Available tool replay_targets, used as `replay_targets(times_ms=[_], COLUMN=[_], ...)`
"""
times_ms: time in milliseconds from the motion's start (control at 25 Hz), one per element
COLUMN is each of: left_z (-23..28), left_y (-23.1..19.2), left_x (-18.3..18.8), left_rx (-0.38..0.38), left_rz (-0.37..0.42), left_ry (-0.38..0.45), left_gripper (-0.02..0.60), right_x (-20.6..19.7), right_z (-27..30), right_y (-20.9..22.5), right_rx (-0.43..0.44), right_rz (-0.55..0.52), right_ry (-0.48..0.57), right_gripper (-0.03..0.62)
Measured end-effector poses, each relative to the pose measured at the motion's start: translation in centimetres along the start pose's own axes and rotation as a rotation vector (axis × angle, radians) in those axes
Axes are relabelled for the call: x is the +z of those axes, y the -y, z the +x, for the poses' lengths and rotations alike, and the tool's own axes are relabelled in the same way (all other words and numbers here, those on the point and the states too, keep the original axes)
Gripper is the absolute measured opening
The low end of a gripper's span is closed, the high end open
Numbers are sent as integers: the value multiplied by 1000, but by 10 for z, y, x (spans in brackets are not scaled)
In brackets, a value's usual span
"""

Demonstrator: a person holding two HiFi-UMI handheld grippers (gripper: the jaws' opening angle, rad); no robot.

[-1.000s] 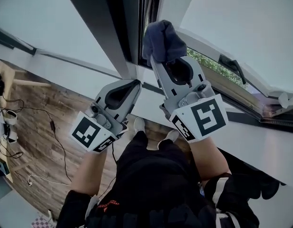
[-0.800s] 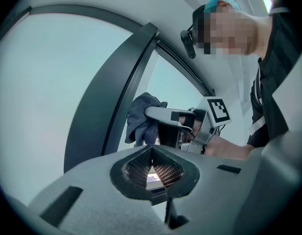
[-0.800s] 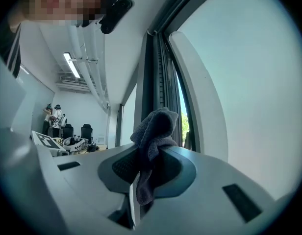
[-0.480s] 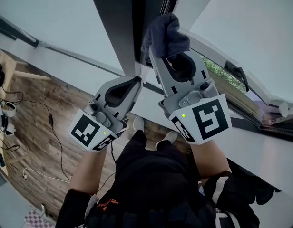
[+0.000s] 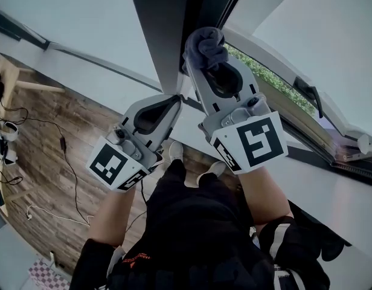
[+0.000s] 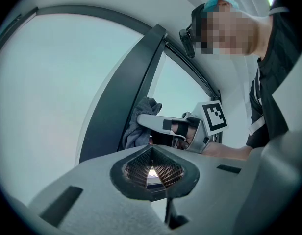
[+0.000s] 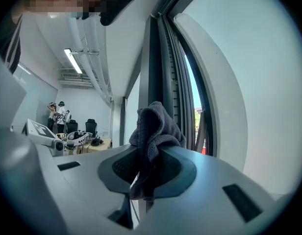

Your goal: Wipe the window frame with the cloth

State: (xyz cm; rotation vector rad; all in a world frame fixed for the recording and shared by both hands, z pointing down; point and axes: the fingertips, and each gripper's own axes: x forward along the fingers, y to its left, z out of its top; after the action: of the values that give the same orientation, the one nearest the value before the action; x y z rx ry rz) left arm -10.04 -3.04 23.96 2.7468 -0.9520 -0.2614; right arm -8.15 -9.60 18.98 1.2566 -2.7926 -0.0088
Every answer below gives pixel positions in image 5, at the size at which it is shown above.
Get white earphone cable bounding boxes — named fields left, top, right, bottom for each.
left=25, top=204, right=95, bottom=228

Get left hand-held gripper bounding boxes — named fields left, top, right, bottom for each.
left=85, top=94, right=184, bottom=193

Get white ring controller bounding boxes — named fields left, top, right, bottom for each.
left=0, top=120, right=20, bottom=142

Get person's right white shoe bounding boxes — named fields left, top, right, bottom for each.
left=196, top=161, right=227, bottom=186

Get person's right forearm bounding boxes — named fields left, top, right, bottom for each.
left=237, top=165, right=295, bottom=227

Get person's black trousers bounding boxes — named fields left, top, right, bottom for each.
left=145, top=158, right=255, bottom=226

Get black chair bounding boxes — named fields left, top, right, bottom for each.
left=287, top=199, right=353, bottom=262

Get person's left white shoe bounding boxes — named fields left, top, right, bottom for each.
left=168, top=140, right=185, bottom=165

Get long black floor cable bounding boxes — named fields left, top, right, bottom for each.
left=0, top=106, right=91, bottom=227

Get person's black shirt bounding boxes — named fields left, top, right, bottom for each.
left=69, top=214, right=332, bottom=290

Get crumpled white tissue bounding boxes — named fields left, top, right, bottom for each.
left=356, top=132, right=372, bottom=156

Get open window sash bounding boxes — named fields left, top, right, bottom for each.
left=222, top=0, right=372, bottom=140

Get blue microfibre cleaning cloth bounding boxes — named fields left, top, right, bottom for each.
left=182, top=26, right=230, bottom=76

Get white and black device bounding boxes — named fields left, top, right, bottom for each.
left=0, top=127, right=18, bottom=166

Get person's white shoe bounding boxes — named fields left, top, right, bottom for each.
left=196, top=161, right=227, bottom=186
left=168, top=140, right=185, bottom=165

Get checkerboard calibration sheet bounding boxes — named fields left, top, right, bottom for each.
left=28, top=258, right=71, bottom=290

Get person's left forearm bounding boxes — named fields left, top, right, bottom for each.
left=88, top=187, right=138, bottom=248

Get black window handle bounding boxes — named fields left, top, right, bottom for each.
left=293, top=76, right=325, bottom=120

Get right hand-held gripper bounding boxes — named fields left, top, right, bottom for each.
left=184, top=53, right=289, bottom=175

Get wooden rail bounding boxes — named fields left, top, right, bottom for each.
left=15, top=80, right=66, bottom=94

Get short black cable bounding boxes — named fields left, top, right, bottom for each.
left=0, top=161, right=24, bottom=187

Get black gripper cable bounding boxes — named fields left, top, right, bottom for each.
left=139, top=178, right=148, bottom=207

